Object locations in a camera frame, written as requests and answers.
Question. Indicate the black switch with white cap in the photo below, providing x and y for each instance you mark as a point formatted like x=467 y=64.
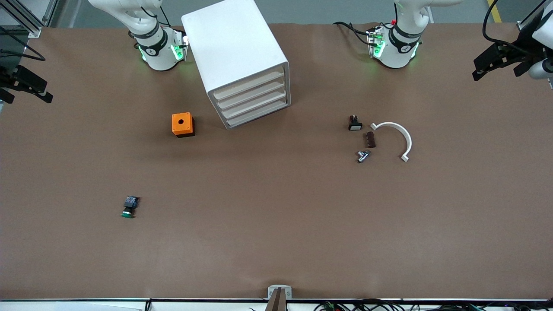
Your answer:
x=355 y=125

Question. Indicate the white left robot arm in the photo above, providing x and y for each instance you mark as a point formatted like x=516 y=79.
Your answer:
x=397 y=47

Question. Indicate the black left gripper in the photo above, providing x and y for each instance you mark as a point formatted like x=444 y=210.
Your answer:
x=517 y=51

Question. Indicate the aluminium frame profile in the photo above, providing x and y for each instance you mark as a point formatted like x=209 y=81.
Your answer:
x=34 y=31
x=523 y=26

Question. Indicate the white lowest cabinet drawer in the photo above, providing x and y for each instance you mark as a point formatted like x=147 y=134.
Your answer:
x=255 y=116

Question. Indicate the green push button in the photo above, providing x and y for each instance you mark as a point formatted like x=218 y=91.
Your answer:
x=129 y=207

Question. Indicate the silver metal fitting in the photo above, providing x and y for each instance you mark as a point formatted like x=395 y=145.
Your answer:
x=363 y=156

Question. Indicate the grey metal bracket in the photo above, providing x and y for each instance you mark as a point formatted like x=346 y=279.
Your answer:
x=287 y=290

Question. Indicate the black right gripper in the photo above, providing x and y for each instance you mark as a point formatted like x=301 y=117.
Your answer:
x=12 y=78

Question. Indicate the white semicircular clamp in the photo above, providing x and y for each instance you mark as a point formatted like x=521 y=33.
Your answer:
x=404 y=134

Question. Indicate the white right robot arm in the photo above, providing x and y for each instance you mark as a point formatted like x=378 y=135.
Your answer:
x=157 y=47

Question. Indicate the brown bar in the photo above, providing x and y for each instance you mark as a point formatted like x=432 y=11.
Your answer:
x=276 y=302

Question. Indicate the orange box with hole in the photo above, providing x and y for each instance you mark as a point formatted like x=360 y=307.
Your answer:
x=176 y=125

